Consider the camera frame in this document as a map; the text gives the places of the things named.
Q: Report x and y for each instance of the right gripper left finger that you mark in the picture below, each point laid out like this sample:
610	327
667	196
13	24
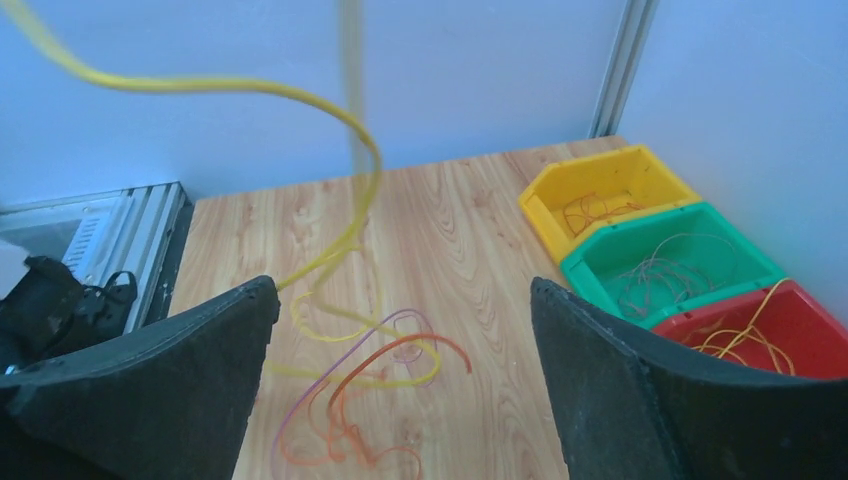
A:
171	400

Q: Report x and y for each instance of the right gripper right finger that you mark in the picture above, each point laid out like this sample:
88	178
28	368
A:
629	404

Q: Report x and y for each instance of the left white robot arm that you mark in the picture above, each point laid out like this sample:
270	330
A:
49	313

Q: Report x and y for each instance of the green plastic bin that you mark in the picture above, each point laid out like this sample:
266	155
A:
648	269

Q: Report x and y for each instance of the red plastic bin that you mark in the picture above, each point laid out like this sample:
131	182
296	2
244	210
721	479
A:
781	329

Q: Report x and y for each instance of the yellow plastic bin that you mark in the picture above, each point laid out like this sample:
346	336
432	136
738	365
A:
570	200

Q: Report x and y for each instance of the aluminium frame rail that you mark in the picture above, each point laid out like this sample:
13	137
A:
140	230

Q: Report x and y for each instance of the corner aluminium post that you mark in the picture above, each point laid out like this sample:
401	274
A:
632	35

